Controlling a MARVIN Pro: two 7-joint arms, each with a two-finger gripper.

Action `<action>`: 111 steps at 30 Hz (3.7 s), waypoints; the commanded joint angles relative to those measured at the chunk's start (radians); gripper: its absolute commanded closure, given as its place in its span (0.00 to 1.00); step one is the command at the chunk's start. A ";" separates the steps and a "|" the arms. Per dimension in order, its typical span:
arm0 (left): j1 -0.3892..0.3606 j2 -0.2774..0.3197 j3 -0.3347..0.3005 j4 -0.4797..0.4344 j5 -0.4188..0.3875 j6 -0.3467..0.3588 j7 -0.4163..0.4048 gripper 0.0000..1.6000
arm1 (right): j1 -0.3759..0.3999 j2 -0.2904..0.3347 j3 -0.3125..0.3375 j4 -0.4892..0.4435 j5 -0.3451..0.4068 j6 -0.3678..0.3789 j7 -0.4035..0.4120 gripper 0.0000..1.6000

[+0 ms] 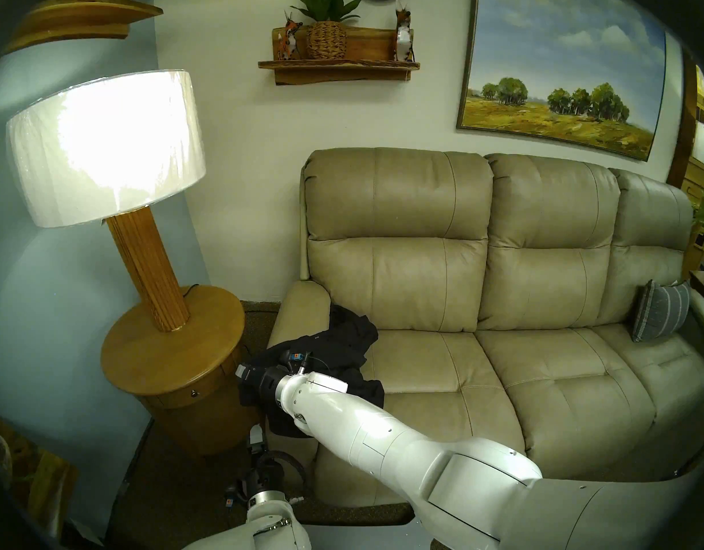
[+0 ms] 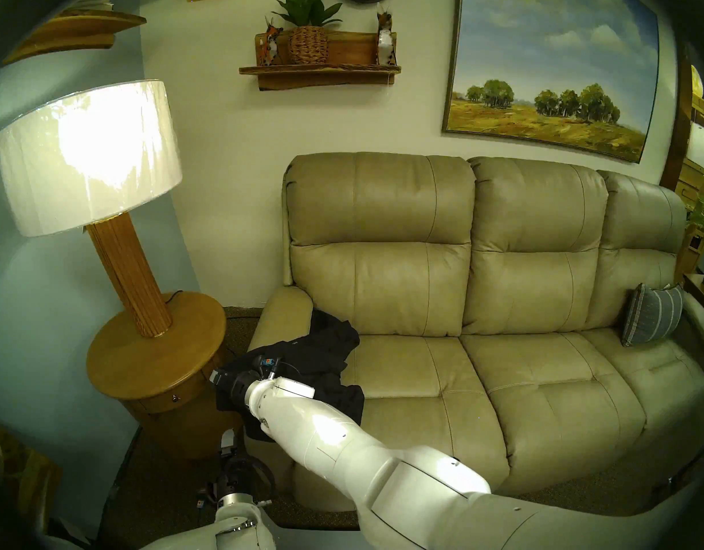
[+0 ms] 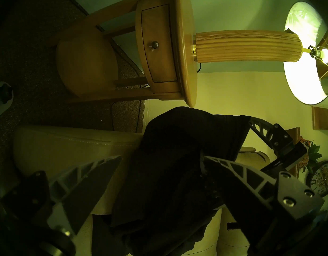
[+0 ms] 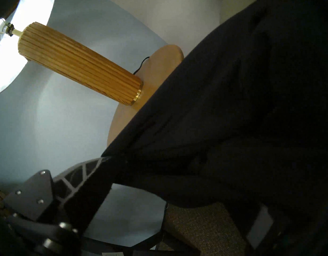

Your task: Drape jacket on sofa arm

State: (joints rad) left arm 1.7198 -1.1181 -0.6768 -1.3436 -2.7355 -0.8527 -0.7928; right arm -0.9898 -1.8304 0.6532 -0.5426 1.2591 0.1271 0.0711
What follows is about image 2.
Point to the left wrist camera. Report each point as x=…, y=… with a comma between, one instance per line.
x=207, y=500

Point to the black jacket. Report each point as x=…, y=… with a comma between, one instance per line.
x=317, y=360

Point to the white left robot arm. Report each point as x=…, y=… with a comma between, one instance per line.
x=237, y=531

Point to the stack of books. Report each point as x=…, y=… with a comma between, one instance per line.
x=94, y=4

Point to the wooden cabinet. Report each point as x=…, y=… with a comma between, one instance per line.
x=695, y=182

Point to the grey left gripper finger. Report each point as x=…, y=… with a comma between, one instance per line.
x=228, y=441

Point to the orange fox figurine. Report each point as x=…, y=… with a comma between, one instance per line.
x=270, y=47

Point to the green plant in woven pot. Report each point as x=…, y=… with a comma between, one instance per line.
x=308, y=46

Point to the unframed picture leaning on wall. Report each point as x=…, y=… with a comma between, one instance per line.
x=25, y=480

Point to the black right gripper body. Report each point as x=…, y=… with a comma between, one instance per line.
x=236, y=389

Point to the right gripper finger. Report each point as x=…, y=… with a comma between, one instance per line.
x=215, y=377

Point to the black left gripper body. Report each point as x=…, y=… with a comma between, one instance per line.
x=240, y=475

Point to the white and orange cat figurine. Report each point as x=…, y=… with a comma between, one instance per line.
x=385, y=42

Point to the wooden table lamp white shade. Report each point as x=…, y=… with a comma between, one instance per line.
x=88, y=153

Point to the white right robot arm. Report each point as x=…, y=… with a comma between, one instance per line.
x=386, y=474

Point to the beige leather three-seat sofa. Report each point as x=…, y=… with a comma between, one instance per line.
x=529, y=382

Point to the wooden wall shelf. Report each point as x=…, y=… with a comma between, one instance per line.
x=323, y=72

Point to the round wooden side table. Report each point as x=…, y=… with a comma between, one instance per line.
x=151, y=360

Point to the grey striped cushion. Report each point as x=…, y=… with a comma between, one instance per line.
x=652, y=315

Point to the curved wooden corner shelf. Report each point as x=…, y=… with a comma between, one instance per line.
x=71, y=30

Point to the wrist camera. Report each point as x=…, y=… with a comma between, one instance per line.
x=207, y=500
x=267, y=364

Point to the framed landscape painting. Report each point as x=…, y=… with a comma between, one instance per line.
x=552, y=67

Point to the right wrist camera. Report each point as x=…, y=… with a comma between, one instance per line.
x=267, y=364

